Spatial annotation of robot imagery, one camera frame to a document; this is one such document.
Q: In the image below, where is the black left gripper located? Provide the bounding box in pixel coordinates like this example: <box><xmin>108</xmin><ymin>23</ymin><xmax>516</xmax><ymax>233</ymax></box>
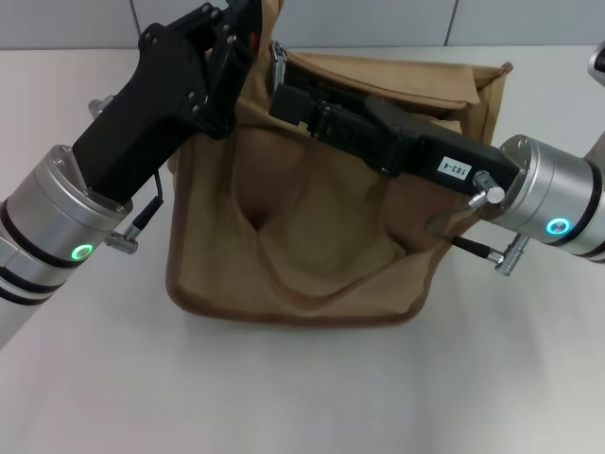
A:
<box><xmin>70</xmin><ymin>0</ymin><xmax>264</xmax><ymax>205</ymax></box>

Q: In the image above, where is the right gripper cable with connectors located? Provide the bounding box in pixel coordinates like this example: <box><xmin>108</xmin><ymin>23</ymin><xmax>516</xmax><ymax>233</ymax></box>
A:
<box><xmin>424</xmin><ymin>169</ymin><xmax>533</xmax><ymax>276</ymax></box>

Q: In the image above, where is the left gripper cable with connectors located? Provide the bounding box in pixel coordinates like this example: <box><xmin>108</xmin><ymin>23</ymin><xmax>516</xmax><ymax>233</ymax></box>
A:
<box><xmin>88</xmin><ymin>94</ymin><xmax>166</xmax><ymax>256</ymax></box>

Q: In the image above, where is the silver metal zipper pull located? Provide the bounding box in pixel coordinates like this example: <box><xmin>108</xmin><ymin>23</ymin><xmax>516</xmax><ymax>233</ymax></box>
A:
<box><xmin>269</xmin><ymin>41</ymin><xmax>288</xmax><ymax>94</ymax></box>

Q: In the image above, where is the khaki canvas food bag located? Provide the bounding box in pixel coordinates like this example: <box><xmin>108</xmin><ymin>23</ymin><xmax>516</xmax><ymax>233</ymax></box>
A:
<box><xmin>164</xmin><ymin>0</ymin><xmax>514</xmax><ymax>327</ymax></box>

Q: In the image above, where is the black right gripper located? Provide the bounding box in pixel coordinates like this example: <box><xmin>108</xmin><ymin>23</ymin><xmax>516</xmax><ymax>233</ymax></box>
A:
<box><xmin>268</xmin><ymin>69</ymin><xmax>521</xmax><ymax>198</ymax></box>

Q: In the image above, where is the gripper cable with connectors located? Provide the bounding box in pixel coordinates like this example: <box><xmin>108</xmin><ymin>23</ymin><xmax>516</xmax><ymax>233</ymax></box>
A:
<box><xmin>424</xmin><ymin>169</ymin><xmax>533</xmax><ymax>276</ymax></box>
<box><xmin>88</xmin><ymin>94</ymin><xmax>166</xmax><ymax>256</ymax></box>

